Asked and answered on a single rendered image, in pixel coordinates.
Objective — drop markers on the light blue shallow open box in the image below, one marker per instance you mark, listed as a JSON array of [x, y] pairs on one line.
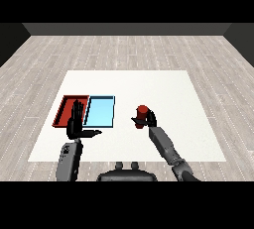
[[100, 111]]

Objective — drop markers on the dark grey robot body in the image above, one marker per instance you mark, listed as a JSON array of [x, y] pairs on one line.
[[126, 175]]

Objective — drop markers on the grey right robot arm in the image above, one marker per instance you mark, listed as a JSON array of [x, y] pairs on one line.
[[167, 148]]

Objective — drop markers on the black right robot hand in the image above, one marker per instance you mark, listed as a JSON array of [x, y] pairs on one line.
[[151, 118]]

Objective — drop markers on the red shallow open box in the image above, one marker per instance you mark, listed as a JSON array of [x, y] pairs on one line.
[[66, 112]]

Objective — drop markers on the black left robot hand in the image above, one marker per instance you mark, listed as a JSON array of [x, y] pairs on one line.
[[75, 126]]

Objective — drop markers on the red can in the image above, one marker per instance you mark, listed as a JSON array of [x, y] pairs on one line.
[[141, 115]]

